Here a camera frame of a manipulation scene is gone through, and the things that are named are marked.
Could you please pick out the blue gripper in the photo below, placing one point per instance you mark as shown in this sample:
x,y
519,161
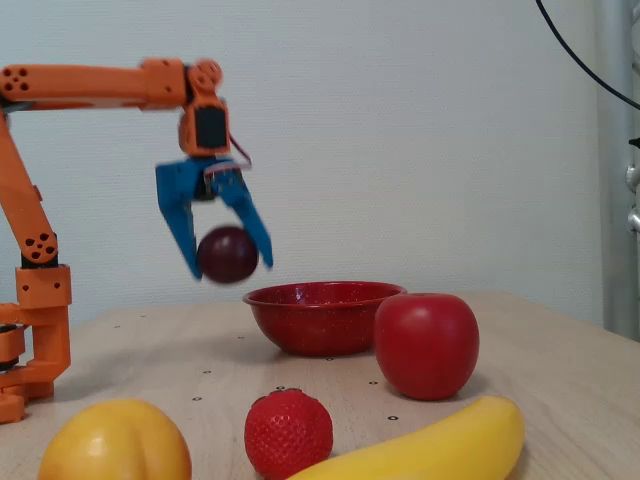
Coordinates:
x,y
176,184

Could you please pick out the dark purple plum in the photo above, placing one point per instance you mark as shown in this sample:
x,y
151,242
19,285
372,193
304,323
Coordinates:
x,y
227,255

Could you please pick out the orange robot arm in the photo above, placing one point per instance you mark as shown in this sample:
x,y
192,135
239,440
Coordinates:
x,y
75,85

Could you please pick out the red speckled bowl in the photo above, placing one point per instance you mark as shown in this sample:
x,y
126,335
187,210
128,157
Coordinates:
x,y
310,325

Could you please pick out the red strawberry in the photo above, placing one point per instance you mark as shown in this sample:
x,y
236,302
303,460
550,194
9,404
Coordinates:
x,y
287,435

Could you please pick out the red apple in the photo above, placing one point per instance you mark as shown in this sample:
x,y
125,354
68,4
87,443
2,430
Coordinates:
x,y
425,345

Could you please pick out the yellow orange peach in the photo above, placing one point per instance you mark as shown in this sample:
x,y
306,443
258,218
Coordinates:
x,y
115,445

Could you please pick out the yellow banana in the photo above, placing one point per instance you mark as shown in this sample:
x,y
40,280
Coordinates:
x,y
450,445

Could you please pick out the grey metal pole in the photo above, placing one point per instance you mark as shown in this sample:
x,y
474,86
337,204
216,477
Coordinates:
x,y
617,225

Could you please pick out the silver metal fitting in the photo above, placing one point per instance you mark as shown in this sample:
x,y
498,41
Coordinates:
x,y
634,177
635,218

